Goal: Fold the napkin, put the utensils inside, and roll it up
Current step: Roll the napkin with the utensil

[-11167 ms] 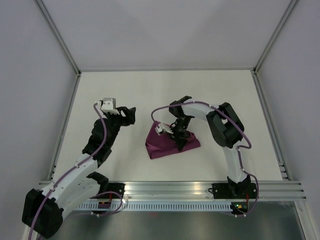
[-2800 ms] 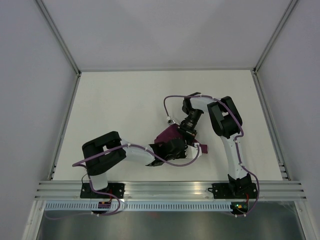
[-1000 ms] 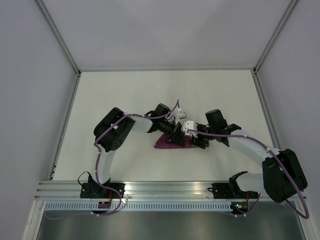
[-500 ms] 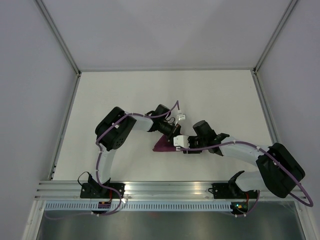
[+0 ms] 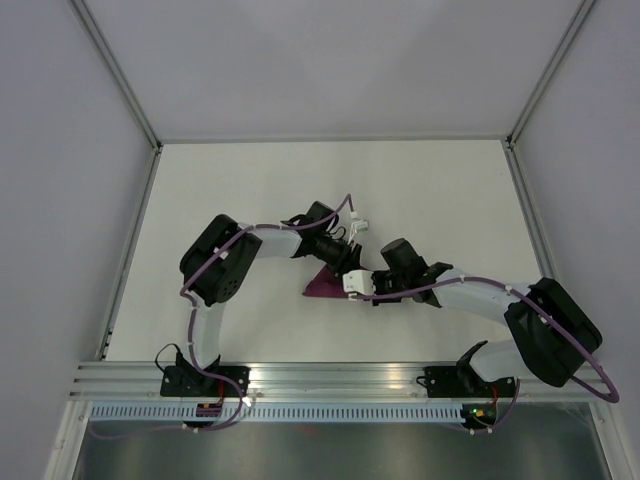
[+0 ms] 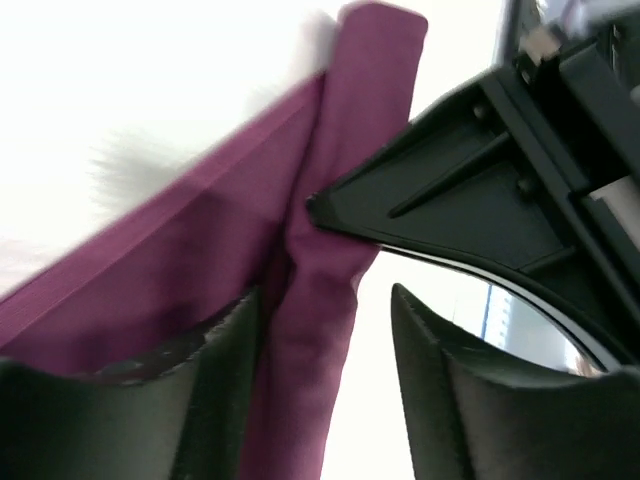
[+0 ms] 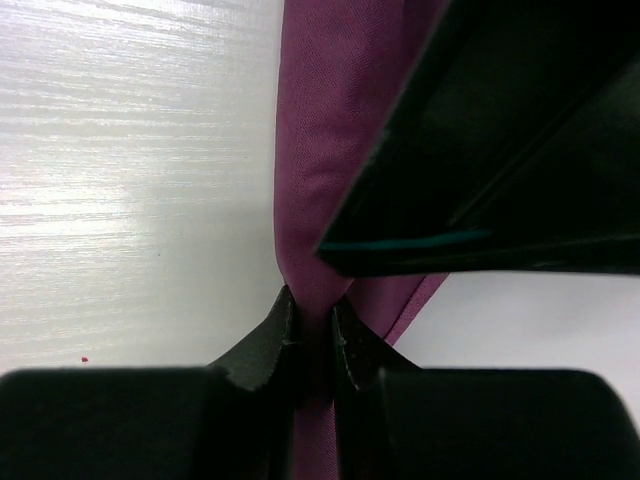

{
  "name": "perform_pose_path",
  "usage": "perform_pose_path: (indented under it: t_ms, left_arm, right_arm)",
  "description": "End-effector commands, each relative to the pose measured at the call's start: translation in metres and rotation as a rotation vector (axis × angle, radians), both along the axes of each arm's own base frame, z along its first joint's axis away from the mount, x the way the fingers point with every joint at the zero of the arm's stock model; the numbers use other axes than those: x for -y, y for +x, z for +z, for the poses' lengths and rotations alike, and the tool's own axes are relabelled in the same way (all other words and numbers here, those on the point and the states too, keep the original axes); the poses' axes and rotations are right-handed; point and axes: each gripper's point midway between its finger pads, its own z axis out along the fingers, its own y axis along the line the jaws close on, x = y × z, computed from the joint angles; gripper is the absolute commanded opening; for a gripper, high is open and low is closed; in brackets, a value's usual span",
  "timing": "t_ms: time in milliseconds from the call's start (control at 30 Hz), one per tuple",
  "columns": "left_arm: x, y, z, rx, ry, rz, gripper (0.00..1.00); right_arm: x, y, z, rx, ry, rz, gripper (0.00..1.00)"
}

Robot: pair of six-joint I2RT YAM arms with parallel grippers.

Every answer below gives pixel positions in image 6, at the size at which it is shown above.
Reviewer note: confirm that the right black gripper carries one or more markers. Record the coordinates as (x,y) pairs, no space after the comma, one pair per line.
(531,173)

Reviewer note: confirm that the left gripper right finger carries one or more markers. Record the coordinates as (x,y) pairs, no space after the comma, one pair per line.
(474,411)

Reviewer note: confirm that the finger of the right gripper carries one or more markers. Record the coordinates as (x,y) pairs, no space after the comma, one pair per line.
(539,332)

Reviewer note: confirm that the purple cloth napkin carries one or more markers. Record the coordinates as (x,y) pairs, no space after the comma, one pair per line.
(156,161)

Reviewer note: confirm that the white slotted cable duct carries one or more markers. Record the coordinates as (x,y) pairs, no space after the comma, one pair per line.
(497,316)

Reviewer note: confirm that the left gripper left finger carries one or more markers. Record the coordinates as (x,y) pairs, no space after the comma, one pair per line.
(175,412)

